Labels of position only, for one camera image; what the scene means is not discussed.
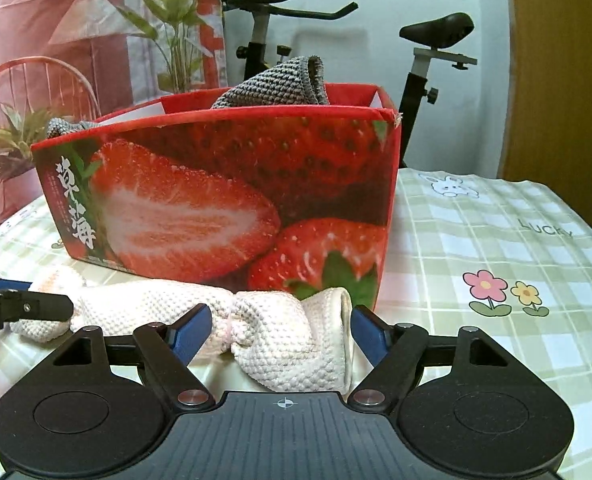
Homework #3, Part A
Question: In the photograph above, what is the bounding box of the red strawberry cardboard box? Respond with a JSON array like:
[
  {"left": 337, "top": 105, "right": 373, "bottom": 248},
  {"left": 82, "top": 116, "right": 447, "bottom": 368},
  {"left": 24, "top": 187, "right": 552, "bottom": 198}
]
[{"left": 30, "top": 82, "right": 401, "bottom": 313}]

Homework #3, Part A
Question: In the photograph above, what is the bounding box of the green checked tablecloth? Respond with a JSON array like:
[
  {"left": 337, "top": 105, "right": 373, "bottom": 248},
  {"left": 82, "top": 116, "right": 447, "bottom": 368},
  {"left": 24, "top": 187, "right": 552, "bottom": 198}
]
[{"left": 0, "top": 167, "right": 592, "bottom": 480}]

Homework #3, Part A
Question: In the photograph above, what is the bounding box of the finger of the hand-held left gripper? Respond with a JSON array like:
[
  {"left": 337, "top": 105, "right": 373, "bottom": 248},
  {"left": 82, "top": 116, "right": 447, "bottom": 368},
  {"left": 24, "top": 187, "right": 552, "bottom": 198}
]
[
  {"left": 0, "top": 287, "right": 75, "bottom": 331},
  {"left": 0, "top": 275, "right": 32, "bottom": 293}
]

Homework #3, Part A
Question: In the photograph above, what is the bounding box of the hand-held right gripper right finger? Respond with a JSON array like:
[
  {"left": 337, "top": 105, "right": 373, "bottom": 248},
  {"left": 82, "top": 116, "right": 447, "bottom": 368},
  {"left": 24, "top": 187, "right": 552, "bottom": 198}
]
[{"left": 347, "top": 306, "right": 517, "bottom": 412}]

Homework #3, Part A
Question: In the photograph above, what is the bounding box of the wooden door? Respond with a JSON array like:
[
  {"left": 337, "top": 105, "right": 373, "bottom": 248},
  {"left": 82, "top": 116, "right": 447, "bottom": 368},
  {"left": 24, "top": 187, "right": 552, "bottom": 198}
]
[{"left": 498, "top": 0, "right": 592, "bottom": 226}]

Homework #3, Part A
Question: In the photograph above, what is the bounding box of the grey knitted cloth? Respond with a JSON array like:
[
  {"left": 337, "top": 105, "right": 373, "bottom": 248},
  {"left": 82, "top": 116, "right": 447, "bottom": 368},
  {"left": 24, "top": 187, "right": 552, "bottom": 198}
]
[{"left": 46, "top": 55, "right": 331, "bottom": 140}]

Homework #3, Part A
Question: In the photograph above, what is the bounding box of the white pink knitted cloth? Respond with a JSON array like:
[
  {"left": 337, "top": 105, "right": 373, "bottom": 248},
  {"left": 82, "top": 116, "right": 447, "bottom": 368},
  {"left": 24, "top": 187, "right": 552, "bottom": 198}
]
[{"left": 8, "top": 267, "right": 354, "bottom": 395}]

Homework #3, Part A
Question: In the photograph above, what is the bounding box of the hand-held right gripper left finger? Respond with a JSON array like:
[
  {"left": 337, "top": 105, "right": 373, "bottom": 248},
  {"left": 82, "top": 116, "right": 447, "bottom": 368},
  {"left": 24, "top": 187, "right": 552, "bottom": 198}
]
[{"left": 40, "top": 304, "right": 215, "bottom": 413}]

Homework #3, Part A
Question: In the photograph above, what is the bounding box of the printed red backdrop cloth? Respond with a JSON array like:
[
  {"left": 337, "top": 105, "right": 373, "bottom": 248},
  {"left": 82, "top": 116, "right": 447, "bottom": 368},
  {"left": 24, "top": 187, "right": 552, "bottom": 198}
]
[{"left": 0, "top": 0, "right": 229, "bottom": 241}]

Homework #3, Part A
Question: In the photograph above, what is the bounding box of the black exercise bike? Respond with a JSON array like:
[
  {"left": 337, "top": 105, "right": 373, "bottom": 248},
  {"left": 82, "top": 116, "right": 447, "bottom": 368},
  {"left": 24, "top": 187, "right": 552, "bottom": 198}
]
[{"left": 218, "top": 0, "right": 478, "bottom": 171}]

